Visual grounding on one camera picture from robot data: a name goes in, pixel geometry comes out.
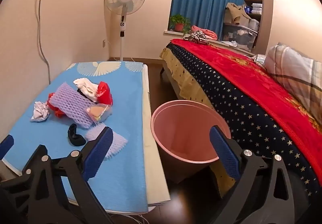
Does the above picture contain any plaid pillow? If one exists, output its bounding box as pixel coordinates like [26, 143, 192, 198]
[264, 43, 322, 124]

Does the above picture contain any small purple foam net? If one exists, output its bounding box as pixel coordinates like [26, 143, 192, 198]
[84, 123, 127, 160]

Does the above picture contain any brown jacket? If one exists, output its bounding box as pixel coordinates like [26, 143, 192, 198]
[225, 2, 252, 26]

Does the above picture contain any stack of white packets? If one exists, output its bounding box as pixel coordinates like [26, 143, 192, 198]
[245, 4, 263, 14]

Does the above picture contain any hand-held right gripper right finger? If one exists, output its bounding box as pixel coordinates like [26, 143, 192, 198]
[209, 125, 296, 224]

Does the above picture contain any white paper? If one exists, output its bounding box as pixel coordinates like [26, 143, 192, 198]
[30, 101, 50, 122]

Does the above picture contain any grey wall cable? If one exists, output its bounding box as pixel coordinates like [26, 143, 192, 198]
[37, 0, 52, 81]

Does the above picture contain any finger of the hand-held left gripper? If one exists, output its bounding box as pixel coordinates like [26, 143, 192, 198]
[0, 145, 48, 187]
[0, 135, 14, 161]

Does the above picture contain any red blanket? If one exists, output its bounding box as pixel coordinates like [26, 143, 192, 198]
[171, 38, 322, 144]

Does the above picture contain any white rag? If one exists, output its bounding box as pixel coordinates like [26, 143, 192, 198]
[73, 77, 100, 103]

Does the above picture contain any red plastic bag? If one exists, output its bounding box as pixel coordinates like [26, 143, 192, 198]
[96, 81, 114, 106]

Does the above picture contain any grey lidded box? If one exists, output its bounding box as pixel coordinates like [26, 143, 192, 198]
[248, 18, 260, 31]

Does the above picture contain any clear storage box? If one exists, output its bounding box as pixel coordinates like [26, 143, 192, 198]
[221, 23, 259, 51]

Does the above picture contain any pink folded cloth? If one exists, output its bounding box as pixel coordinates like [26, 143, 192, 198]
[191, 25, 218, 39]

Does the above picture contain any wooden bookshelf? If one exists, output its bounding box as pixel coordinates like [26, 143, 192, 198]
[244, 0, 264, 52]

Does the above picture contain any blue bird-print table cloth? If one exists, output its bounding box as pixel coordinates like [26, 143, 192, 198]
[0, 61, 149, 214]

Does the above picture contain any plaid bedding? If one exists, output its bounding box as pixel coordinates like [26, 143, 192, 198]
[252, 54, 267, 66]

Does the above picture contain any red mesh net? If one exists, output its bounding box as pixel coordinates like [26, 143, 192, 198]
[46, 92, 67, 119]

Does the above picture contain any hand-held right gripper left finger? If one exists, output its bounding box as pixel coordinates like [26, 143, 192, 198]
[28, 126, 116, 224]

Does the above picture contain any clear plastic packet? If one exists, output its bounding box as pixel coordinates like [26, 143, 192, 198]
[86, 103, 112, 124]

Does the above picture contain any potted green plant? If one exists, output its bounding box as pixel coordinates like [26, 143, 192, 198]
[169, 14, 193, 36]

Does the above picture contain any large purple foam net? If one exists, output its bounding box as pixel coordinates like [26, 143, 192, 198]
[49, 83, 101, 129]

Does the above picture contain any pink plastic bin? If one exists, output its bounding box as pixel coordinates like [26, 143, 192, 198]
[150, 100, 232, 184]

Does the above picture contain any striped cloth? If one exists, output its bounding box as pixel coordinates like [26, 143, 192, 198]
[183, 32, 210, 45]

